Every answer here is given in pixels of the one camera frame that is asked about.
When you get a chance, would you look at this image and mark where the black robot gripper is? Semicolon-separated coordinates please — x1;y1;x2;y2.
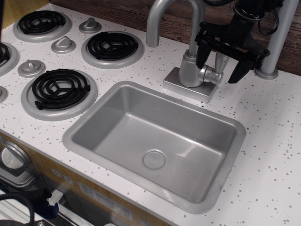
195;12;269;83

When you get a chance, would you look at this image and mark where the silver faucet lever handle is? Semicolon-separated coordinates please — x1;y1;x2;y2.
198;52;229;85

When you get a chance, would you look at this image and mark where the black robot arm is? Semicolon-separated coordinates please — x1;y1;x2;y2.
195;0;283;83

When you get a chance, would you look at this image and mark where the silver toy faucet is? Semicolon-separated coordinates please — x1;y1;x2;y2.
146;0;218;104

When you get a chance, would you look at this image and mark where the grey support pole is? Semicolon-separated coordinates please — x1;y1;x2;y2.
254;0;299;80

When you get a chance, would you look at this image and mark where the grey toy sink basin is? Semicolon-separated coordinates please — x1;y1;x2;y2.
63;81;246;214

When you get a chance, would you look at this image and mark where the back right stove burner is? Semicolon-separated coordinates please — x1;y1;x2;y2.
81;31;144;69

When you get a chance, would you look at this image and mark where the silver stove knob back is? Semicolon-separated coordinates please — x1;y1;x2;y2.
79;17;102;34

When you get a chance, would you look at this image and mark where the silver stove knob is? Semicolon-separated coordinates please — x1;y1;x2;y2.
17;60;46;78
79;17;102;34
51;36;76;54

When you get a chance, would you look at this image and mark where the silver stove knob middle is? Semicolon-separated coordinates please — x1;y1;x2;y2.
51;36;76;54

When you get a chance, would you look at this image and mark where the front right stove burner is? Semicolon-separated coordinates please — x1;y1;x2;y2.
21;69;98;121

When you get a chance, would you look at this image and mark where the back left stove burner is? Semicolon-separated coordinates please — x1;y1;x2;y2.
13;10;72;43

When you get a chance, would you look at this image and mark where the silver stove knob front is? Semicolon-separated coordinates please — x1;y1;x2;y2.
17;60;46;78

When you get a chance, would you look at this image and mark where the silver oven dial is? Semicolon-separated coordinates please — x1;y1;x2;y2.
0;141;31;176

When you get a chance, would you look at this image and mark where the black cable lower left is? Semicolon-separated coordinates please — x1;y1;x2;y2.
0;188;52;223

